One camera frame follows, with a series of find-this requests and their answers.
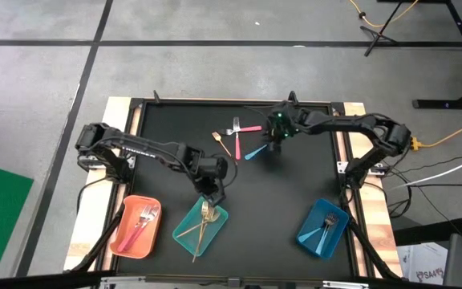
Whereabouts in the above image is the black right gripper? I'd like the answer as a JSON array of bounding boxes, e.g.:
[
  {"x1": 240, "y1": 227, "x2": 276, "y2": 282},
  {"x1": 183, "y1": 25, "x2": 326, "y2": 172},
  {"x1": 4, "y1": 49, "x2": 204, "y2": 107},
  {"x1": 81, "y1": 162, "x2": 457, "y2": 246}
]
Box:
[{"x1": 265, "y1": 102, "x2": 301, "y2": 155}]

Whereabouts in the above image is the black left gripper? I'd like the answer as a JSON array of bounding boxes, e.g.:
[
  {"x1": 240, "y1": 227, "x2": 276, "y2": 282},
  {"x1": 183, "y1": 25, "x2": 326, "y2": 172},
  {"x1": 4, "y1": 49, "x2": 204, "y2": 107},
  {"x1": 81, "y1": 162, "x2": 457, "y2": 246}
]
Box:
[{"x1": 192, "y1": 175, "x2": 228, "y2": 207}]

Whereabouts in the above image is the yellow power cord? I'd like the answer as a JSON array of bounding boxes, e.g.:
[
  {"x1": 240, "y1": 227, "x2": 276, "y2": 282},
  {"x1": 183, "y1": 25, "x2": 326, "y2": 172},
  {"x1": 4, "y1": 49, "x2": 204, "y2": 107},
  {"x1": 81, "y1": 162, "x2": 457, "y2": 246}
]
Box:
[
  {"x1": 348, "y1": 0, "x2": 419, "y2": 28},
  {"x1": 410, "y1": 115, "x2": 462, "y2": 150}
]

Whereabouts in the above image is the blue handled dark fork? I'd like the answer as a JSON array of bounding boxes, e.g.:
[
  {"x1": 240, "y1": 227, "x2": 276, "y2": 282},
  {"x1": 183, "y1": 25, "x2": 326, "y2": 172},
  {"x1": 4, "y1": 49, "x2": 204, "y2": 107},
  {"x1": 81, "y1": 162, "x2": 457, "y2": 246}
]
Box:
[
  {"x1": 244, "y1": 142, "x2": 276, "y2": 161},
  {"x1": 297, "y1": 212, "x2": 338, "y2": 244},
  {"x1": 314, "y1": 214, "x2": 340, "y2": 257}
]

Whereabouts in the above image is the gold fork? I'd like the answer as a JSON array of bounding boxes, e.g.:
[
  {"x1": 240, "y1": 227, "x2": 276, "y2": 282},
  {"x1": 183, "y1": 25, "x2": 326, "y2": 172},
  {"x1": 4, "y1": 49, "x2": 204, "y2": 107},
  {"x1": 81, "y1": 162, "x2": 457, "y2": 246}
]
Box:
[
  {"x1": 211, "y1": 131, "x2": 233, "y2": 157},
  {"x1": 192, "y1": 200, "x2": 212, "y2": 264},
  {"x1": 175, "y1": 210, "x2": 221, "y2": 239}
]

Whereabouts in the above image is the blue plastic bin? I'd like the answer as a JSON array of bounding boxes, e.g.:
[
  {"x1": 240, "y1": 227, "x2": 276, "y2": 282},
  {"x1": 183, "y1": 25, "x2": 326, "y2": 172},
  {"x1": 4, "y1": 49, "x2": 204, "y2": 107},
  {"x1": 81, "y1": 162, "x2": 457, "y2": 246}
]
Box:
[{"x1": 294, "y1": 197, "x2": 351, "y2": 261}]

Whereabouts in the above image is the black tripod stand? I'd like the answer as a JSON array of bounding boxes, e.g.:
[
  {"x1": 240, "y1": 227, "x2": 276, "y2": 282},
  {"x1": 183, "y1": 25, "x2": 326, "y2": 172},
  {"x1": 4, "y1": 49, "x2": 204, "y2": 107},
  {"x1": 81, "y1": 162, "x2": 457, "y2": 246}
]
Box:
[{"x1": 359, "y1": 0, "x2": 404, "y2": 57}]

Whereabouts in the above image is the white cable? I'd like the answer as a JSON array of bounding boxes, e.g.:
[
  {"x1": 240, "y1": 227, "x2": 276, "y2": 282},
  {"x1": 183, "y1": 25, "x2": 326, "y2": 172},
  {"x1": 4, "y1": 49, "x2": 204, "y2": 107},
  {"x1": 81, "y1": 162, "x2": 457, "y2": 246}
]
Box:
[{"x1": 389, "y1": 150, "x2": 462, "y2": 189}]

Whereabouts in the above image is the white printed cardboard box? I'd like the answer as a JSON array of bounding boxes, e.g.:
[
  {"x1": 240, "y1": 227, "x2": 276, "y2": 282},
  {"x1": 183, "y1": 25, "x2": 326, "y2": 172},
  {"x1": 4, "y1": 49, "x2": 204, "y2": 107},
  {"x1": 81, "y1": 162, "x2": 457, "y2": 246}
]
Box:
[{"x1": 397, "y1": 242, "x2": 449, "y2": 287}]

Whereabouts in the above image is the teal plastic bin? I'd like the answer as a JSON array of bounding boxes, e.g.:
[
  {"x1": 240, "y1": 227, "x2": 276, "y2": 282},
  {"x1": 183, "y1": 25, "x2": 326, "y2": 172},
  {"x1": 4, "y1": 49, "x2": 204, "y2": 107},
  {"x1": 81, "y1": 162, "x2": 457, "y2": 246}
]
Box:
[{"x1": 172, "y1": 195, "x2": 229, "y2": 258}]

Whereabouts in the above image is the orange plastic bin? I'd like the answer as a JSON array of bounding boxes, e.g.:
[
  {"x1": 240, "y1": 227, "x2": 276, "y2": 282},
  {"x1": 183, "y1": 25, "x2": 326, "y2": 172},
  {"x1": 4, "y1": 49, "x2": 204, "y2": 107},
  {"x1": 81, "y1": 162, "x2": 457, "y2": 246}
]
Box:
[{"x1": 109, "y1": 194, "x2": 163, "y2": 260}]

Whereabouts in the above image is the black floor base bar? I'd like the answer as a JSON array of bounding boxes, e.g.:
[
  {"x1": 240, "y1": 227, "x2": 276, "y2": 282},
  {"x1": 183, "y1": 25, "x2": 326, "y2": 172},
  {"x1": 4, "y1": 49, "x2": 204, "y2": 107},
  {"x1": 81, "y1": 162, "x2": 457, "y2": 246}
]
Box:
[{"x1": 391, "y1": 216, "x2": 462, "y2": 246}]

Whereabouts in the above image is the black desk leg frame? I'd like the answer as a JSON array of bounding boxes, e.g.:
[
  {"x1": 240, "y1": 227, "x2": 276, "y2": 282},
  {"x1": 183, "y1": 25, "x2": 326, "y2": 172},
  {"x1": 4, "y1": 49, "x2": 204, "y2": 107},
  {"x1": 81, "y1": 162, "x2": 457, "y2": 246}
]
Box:
[{"x1": 411, "y1": 0, "x2": 462, "y2": 110}]

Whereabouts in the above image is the black rig crossbar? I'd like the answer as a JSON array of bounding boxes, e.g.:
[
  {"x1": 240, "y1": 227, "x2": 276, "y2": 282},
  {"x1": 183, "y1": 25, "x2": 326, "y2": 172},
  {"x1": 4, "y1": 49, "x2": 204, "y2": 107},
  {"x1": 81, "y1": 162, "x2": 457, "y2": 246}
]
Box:
[{"x1": 0, "y1": 271, "x2": 462, "y2": 289}]

